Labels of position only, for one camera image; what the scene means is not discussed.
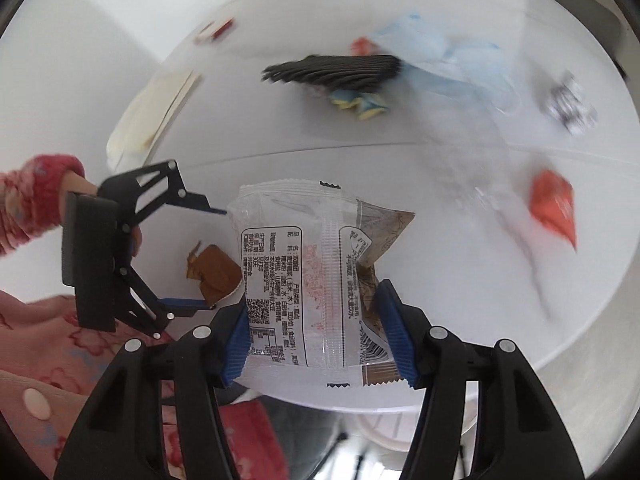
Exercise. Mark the brown wrapper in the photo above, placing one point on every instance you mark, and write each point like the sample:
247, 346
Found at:
215, 272

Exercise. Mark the light blue plastic bag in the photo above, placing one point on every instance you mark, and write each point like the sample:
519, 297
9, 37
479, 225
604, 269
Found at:
450, 55

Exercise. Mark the silver foil wrapper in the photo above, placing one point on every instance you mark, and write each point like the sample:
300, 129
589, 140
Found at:
570, 105

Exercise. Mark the black ribbed wrapper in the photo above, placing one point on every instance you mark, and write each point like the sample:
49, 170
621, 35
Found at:
335, 70

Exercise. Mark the white trash bin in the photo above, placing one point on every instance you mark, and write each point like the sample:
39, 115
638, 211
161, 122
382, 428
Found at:
395, 442

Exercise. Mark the small orange wrapper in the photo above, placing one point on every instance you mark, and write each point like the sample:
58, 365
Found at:
362, 46

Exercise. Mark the yellow and blue wrapper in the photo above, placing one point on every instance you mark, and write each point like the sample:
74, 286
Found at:
361, 104

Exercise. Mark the clear printed snack wrapper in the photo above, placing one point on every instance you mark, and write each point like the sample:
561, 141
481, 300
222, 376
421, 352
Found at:
300, 270

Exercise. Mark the pink floral pajama garment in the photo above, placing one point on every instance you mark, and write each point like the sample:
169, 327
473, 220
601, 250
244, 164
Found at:
40, 360

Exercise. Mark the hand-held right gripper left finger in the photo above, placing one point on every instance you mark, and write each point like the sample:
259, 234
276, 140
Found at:
235, 342

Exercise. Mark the cream folded cloth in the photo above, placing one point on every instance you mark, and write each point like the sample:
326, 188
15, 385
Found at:
150, 115

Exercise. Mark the red and white small box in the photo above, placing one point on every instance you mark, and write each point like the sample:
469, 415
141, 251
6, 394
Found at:
216, 32

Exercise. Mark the red garment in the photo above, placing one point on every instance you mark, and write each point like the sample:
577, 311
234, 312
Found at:
245, 435

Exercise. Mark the orange-red snack wrapper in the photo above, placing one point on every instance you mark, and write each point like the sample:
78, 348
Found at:
552, 205

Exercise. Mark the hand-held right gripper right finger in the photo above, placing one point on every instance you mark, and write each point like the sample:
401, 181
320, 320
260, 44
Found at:
397, 340

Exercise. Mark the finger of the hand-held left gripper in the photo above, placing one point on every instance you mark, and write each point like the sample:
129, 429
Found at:
180, 304
192, 201

